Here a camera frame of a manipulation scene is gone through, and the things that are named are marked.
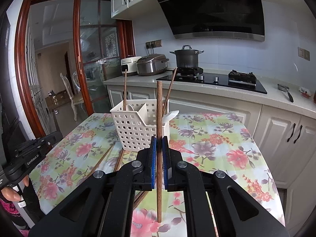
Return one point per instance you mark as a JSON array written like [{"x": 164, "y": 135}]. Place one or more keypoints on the brown wooden chopstick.
[
  {"x": 118, "y": 160},
  {"x": 98, "y": 162},
  {"x": 159, "y": 103},
  {"x": 139, "y": 200},
  {"x": 171, "y": 84},
  {"x": 125, "y": 88}
]

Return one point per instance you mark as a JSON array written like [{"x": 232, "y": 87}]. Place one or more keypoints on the dark cooking pot with lid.
[{"x": 186, "y": 58}]

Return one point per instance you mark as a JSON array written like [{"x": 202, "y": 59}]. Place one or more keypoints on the small dish with red item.
[{"x": 305, "y": 92}]

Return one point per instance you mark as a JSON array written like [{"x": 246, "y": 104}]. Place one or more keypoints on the person's left hand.
[{"x": 12, "y": 194}]

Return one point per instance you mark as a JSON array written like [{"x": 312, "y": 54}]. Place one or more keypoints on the red wooden door frame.
[{"x": 21, "y": 66}]

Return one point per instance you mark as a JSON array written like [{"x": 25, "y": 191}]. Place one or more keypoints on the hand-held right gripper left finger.
[{"x": 153, "y": 163}]

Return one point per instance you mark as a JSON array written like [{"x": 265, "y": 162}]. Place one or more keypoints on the white kitchen base cabinets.
[{"x": 279, "y": 128}]

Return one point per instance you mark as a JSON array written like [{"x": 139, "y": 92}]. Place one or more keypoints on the white ceramic spoon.
[
  {"x": 170, "y": 116},
  {"x": 129, "y": 107}
]

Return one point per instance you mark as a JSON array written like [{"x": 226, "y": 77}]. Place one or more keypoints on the black range hood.
[{"x": 217, "y": 12}]

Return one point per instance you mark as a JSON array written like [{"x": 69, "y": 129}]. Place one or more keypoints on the glass sliding door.
[{"x": 98, "y": 54}]

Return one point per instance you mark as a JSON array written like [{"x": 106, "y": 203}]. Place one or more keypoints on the gold wall socket panel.
[{"x": 153, "y": 44}]

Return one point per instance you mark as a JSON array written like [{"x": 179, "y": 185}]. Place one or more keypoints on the white plastic utensil basket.
[{"x": 133, "y": 133}]

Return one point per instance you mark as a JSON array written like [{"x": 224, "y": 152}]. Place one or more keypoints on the black glass gas stove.
[{"x": 222, "y": 81}]

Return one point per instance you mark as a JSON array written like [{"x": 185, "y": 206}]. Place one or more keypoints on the steel rice cooker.
[{"x": 151, "y": 65}]

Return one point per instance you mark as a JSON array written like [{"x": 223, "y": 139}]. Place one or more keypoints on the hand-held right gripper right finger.
[{"x": 165, "y": 163}]

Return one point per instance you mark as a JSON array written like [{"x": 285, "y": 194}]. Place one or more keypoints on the white ornate dining chair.
[
  {"x": 77, "y": 81},
  {"x": 71, "y": 98}
]

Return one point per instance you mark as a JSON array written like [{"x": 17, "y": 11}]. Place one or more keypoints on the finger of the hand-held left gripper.
[{"x": 55, "y": 137}]

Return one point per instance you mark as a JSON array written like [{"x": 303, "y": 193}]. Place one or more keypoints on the person's left forearm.
[{"x": 7, "y": 211}]

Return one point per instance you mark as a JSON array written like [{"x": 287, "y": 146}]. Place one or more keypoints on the white countertop cooker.
[{"x": 128, "y": 66}]

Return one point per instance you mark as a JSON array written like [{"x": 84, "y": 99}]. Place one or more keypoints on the cardboard boxes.
[{"x": 56, "y": 98}]

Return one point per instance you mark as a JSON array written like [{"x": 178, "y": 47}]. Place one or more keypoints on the floral tablecloth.
[{"x": 222, "y": 148}]

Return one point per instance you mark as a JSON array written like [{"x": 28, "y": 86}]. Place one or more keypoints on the small gold wall socket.
[{"x": 303, "y": 53}]

